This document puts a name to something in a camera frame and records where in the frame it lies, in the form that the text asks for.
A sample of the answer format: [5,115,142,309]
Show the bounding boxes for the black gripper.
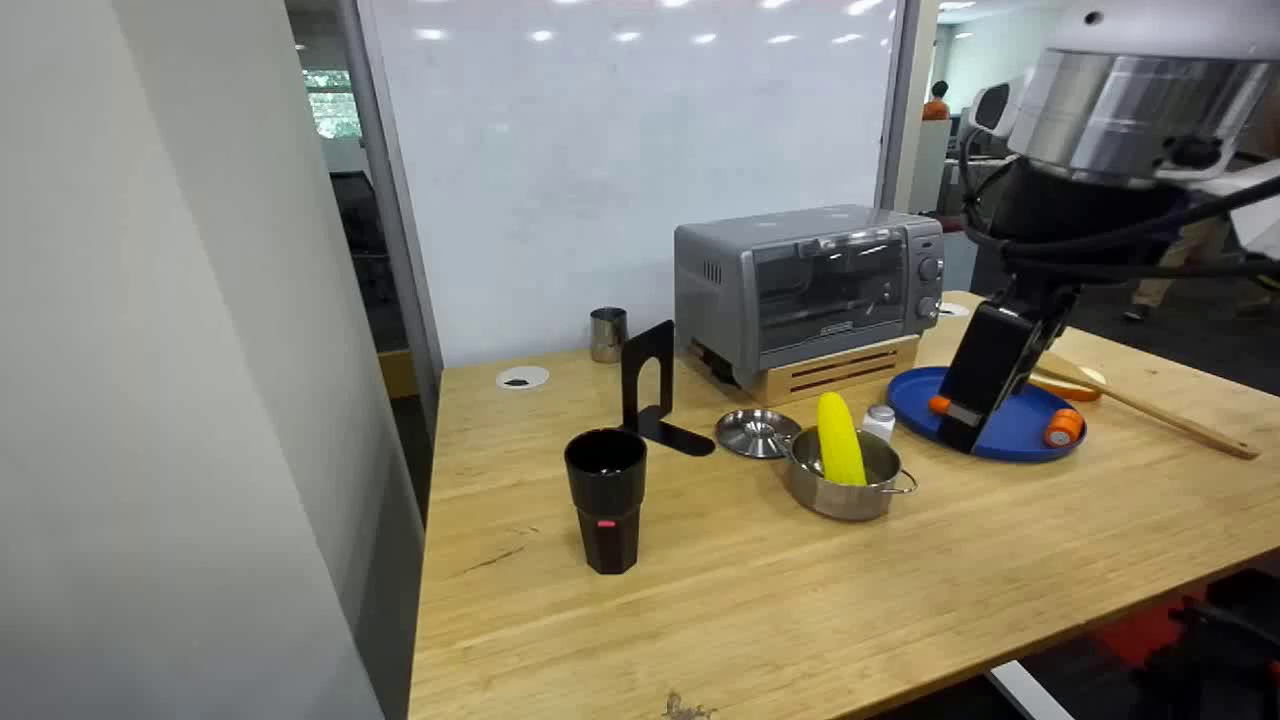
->
[933,154,1193,455]

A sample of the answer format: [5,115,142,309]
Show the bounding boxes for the yellow maize cob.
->
[811,389,873,492]

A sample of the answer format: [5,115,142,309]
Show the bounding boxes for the round steel pot lid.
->
[711,405,804,462]

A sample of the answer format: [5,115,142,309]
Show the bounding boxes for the blue round plate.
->
[884,362,1091,467]

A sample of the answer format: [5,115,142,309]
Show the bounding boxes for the small steel pot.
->
[775,422,922,523]

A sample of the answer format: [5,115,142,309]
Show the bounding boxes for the toy bread slice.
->
[1029,362,1108,407]

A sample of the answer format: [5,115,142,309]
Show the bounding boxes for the long orange carrot piece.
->
[1039,405,1089,452]

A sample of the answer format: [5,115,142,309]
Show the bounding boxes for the grey toaster oven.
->
[673,199,951,391]

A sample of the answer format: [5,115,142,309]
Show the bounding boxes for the person in orange shirt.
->
[919,74,955,129]

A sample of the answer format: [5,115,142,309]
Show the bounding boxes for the black metal bookend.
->
[617,316,718,459]

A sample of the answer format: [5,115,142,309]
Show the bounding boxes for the small steel cup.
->
[587,303,632,369]

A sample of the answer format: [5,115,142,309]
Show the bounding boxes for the large whiteboard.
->
[352,0,922,371]

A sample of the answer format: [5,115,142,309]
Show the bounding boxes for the tall black cup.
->
[560,422,650,581]

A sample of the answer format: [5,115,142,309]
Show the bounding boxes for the white table grommet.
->
[491,362,552,395]

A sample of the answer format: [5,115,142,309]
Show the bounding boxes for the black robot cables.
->
[955,135,1280,292]

